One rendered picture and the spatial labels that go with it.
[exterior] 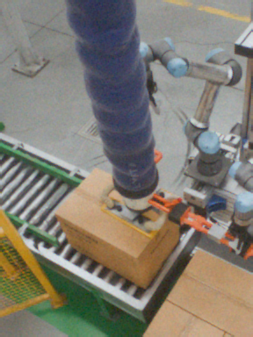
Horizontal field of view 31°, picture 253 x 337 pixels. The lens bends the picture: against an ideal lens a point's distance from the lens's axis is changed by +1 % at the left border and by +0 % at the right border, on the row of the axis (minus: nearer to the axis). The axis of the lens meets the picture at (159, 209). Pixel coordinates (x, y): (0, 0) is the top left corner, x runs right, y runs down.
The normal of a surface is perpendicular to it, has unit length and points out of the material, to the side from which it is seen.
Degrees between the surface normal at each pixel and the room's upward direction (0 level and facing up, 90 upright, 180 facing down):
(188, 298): 0
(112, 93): 80
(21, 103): 0
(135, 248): 0
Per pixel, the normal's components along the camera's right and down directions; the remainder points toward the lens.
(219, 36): -0.09, -0.57
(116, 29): 0.41, 0.55
